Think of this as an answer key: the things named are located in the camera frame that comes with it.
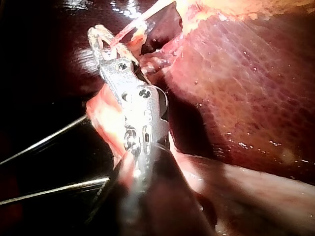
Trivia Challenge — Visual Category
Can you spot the right arm instrument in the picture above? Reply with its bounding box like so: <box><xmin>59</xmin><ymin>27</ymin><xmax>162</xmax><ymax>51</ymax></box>
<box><xmin>99</xmin><ymin>58</ymin><xmax>171</xmax><ymax>178</ymax></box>

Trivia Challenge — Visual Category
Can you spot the right arm instrument jaw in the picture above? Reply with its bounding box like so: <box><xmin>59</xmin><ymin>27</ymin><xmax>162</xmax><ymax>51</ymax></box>
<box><xmin>96</xmin><ymin>24</ymin><xmax>139</xmax><ymax>64</ymax></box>
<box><xmin>87</xmin><ymin>26</ymin><xmax>107</xmax><ymax>68</ymax></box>

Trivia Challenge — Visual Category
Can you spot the thin tube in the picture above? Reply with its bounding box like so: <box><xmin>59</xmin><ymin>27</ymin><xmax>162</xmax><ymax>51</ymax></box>
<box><xmin>110</xmin><ymin>0</ymin><xmax>178</xmax><ymax>47</ymax></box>

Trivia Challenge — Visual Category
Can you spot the pale fatty tissue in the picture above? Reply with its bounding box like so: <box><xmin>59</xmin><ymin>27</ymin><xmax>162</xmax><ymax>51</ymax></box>
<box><xmin>85</xmin><ymin>85</ymin><xmax>138</xmax><ymax>179</ymax></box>
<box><xmin>127</xmin><ymin>22</ymin><xmax>183</xmax><ymax>74</ymax></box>

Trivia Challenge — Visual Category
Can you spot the dark red liver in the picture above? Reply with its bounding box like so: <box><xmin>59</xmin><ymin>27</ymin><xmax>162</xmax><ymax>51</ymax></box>
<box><xmin>0</xmin><ymin>0</ymin><xmax>315</xmax><ymax>236</ymax></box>

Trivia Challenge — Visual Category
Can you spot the gallbladder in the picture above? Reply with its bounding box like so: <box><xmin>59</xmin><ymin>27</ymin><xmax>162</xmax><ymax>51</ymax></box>
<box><xmin>177</xmin><ymin>0</ymin><xmax>315</xmax><ymax>34</ymax></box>

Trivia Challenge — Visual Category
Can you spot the thin steel wire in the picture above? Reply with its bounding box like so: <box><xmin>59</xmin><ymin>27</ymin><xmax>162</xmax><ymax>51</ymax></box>
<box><xmin>0</xmin><ymin>177</ymin><xmax>111</xmax><ymax>205</ymax></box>
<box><xmin>0</xmin><ymin>115</ymin><xmax>87</xmax><ymax>166</ymax></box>

